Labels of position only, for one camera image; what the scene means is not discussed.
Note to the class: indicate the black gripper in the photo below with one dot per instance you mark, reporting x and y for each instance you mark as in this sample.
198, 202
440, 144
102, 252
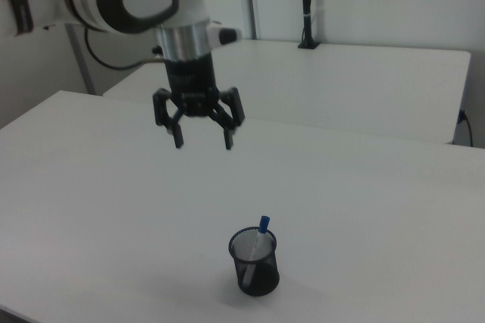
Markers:
191, 80

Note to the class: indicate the white marker with blue cap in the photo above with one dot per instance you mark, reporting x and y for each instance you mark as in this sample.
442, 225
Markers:
264, 222

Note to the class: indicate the white rectangular table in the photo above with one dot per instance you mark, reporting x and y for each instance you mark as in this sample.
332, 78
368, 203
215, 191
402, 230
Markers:
341, 84

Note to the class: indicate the black mesh pen cup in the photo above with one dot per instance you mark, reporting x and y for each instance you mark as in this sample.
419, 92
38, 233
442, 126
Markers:
263, 281

